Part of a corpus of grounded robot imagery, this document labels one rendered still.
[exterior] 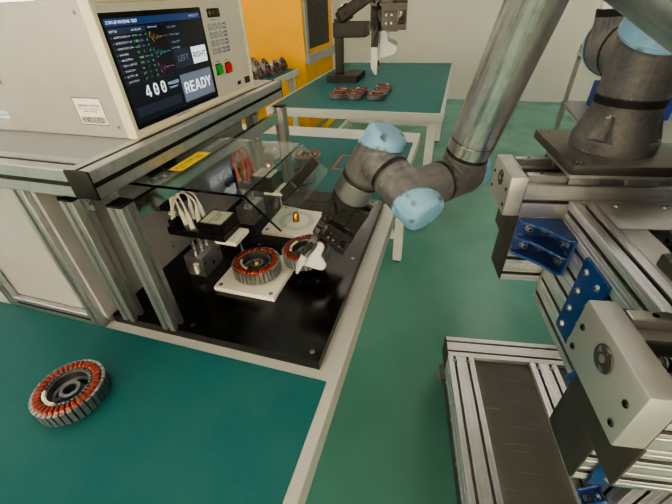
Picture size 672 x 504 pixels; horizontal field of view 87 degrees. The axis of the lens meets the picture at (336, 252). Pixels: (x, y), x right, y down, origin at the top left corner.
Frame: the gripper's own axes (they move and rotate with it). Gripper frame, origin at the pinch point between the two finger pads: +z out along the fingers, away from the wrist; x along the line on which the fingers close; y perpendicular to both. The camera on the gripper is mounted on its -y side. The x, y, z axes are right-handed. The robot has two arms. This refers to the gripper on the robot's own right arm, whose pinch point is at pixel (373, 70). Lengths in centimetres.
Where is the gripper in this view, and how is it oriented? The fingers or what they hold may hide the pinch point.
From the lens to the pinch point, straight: 99.8
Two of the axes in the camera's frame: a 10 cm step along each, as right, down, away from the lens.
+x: 1.4, -5.8, 8.0
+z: 0.4, 8.1, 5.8
